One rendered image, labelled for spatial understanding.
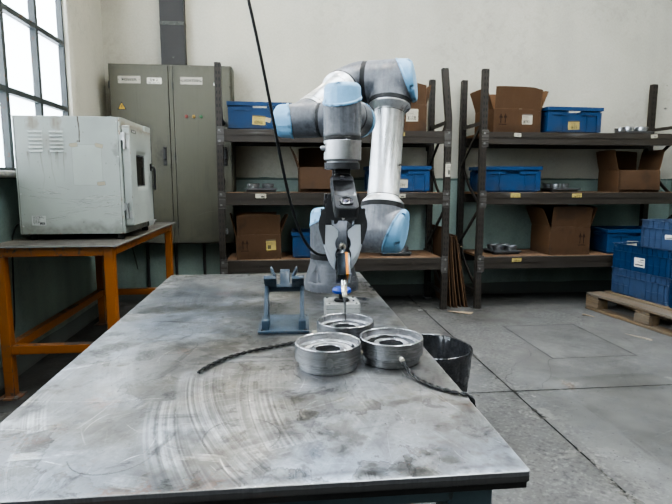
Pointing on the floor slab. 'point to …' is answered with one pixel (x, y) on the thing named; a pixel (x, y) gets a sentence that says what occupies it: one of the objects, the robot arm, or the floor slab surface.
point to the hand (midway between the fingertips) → (342, 263)
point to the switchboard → (179, 134)
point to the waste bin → (451, 357)
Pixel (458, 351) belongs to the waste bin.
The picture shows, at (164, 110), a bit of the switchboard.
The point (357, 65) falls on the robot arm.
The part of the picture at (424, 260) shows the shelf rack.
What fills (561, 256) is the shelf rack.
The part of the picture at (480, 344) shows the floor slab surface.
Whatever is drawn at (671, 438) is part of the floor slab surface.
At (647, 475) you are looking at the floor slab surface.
